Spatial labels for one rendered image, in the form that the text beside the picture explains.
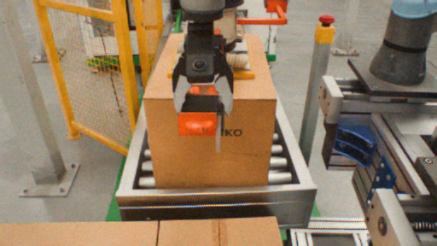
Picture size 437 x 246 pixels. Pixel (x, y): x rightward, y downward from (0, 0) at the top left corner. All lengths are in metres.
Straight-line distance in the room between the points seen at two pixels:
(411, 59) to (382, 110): 0.16
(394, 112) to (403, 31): 0.23
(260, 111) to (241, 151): 0.16
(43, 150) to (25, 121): 0.21
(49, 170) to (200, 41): 1.76
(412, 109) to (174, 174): 0.77
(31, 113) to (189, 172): 1.09
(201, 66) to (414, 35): 0.61
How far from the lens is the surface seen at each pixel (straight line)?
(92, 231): 1.21
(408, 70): 1.01
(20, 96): 1.97
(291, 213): 1.29
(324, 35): 1.55
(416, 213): 0.71
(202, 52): 0.56
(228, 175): 1.17
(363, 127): 1.04
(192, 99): 0.67
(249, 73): 1.11
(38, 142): 2.10
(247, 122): 1.04
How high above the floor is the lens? 1.43
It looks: 34 degrees down
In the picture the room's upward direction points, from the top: straight up
